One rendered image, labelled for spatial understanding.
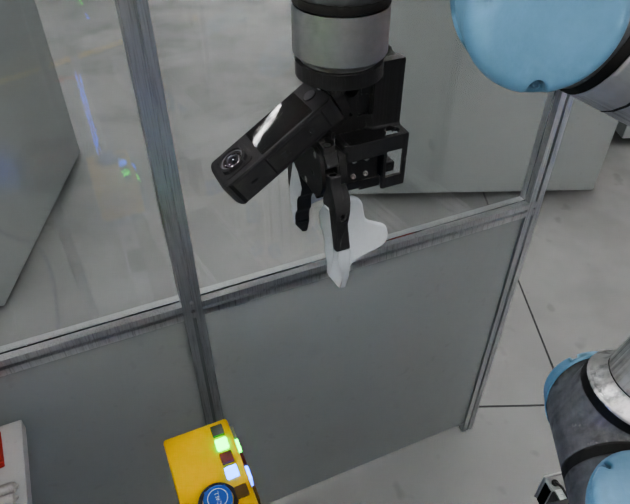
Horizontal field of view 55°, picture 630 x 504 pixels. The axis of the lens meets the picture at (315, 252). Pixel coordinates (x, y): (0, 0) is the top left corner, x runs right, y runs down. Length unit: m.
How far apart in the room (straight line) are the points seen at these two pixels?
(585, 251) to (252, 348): 2.05
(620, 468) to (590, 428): 0.07
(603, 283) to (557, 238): 0.33
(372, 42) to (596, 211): 2.98
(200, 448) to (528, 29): 0.78
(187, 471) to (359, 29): 0.68
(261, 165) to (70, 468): 1.18
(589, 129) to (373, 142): 2.73
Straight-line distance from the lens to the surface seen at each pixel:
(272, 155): 0.48
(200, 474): 0.93
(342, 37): 0.45
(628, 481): 0.77
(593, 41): 0.32
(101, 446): 1.53
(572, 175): 3.34
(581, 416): 0.82
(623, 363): 0.79
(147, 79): 0.97
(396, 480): 2.14
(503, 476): 2.22
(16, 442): 1.31
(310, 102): 0.50
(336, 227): 0.51
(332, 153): 0.50
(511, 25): 0.30
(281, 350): 1.45
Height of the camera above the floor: 1.88
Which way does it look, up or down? 42 degrees down
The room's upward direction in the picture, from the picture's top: straight up
